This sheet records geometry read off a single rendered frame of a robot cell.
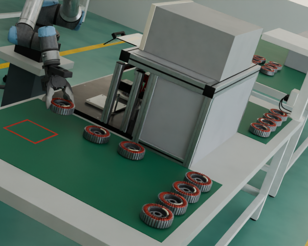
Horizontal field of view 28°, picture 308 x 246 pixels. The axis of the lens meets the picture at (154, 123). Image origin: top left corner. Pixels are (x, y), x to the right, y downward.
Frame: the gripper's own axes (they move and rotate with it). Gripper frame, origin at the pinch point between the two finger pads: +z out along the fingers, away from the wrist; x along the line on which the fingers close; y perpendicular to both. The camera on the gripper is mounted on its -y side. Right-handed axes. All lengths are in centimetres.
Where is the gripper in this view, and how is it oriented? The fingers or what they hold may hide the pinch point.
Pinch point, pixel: (61, 107)
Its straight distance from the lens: 262.8
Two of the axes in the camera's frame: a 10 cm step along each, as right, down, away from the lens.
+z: 1.7, 9.8, -0.6
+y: -6.7, 1.6, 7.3
